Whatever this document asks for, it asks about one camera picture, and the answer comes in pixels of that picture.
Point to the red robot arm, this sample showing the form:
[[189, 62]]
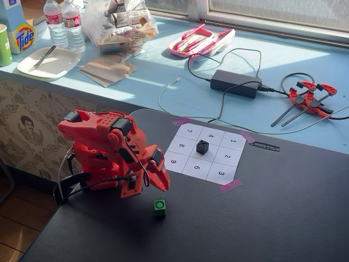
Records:
[[92, 131]]

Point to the black cube with X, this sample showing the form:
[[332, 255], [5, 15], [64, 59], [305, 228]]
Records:
[[202, 147]]

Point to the black table clamp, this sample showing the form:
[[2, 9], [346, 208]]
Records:
[[73, 181]]

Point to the black power adapter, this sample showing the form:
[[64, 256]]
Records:
[[234, 83]]

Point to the plastic knife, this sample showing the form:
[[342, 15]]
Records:
[[41, 59]]

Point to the white pink tray lid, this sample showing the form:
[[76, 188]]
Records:
[[222, 41]]

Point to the orange black bar clamp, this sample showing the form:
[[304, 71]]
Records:
[[327, 88], [293, 95]]

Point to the brown paper napkin stack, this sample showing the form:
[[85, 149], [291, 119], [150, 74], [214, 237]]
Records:
[[106, 69]]

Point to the pink pen tray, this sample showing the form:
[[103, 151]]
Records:
[[191, 45]]

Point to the green paper cup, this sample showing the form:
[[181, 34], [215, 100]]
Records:
[[5, 46]]

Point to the red wrist camera mount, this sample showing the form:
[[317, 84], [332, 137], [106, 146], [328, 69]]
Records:
[[131, 185]]

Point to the Tide detergent box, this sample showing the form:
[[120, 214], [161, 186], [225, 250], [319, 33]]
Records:
[[24, 38]]

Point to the white window frame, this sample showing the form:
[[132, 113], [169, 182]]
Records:
[[272, 20]]

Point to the white numbered grid paper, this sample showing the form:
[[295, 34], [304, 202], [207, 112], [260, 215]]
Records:
[[231, 163]]

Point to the purple tape strip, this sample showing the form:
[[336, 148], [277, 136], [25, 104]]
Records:
[[247, 136], [181, 122], [230, 186]]

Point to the clear plastic bag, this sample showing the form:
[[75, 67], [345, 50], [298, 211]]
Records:
[[120, 27]]

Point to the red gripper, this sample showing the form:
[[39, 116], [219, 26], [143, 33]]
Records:
[[158, 170]]

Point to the clear water bottle red label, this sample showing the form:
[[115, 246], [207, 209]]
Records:
[[73, 32], [56, 30]]

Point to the black perforated strip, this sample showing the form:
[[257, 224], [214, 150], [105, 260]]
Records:
[[264, 146]]

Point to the green cube with circle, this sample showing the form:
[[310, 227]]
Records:
[[159, 208]]

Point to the white square plate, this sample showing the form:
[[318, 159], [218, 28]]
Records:
[[60, 62]]

